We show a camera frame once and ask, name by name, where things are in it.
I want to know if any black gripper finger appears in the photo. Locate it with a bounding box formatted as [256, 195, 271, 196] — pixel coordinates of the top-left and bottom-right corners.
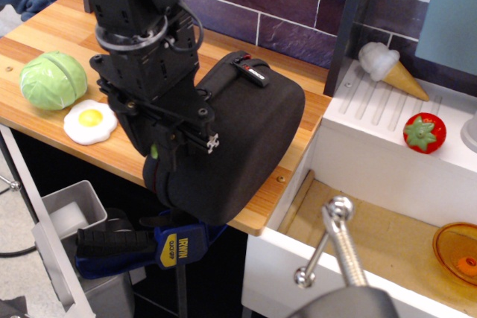
[156, 130, 186, 172]
[116, 109, 157, 156]

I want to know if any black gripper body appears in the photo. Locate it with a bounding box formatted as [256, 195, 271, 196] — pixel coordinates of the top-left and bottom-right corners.
[90, 31, 218, 153]

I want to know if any green taped zipper pull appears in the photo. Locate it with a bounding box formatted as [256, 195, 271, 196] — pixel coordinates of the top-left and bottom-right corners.
[150, 143, 159, 159]

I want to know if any black zipper bag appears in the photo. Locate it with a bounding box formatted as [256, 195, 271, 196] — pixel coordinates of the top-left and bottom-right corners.
[143, 51, 305, 225]

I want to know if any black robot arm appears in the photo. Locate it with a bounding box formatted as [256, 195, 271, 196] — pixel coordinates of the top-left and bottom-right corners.
[87, 0, 218, 171]

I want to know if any toy fried egg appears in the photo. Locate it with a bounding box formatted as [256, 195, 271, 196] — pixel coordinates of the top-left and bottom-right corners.
[63, 100, 118, 145]

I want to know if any blue Irwin bar clamp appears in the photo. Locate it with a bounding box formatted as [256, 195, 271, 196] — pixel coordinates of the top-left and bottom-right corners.
[75, 208, 227, 317]

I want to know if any green toy cabbage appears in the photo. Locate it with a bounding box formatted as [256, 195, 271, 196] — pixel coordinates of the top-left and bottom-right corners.
[19, 51, 88, 110]

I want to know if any grey plastic bin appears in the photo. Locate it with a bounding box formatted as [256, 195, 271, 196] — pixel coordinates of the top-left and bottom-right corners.
[32, 180, 135, 317]

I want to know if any toy ice cream cone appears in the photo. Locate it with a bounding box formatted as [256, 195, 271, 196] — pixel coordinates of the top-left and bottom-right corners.
[358, 42, 429, 101]

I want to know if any white toy sink unit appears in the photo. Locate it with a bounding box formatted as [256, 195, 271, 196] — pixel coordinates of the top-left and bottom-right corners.
[241, 62, 476, 317]

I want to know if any red toy tomato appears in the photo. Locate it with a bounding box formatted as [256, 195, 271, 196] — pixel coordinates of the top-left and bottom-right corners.
[402, 112, 447, 154]

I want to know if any grey knob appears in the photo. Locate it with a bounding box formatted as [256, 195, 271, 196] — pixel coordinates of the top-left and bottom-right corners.
[461, 112, 477, 153]

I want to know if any orange plastic bowl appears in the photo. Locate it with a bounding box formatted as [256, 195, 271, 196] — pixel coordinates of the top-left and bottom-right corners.
[432, 222, 476, 287]

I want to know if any dark shelf post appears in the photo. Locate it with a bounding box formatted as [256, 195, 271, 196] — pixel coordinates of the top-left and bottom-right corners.
[323, 0, 369, 97]

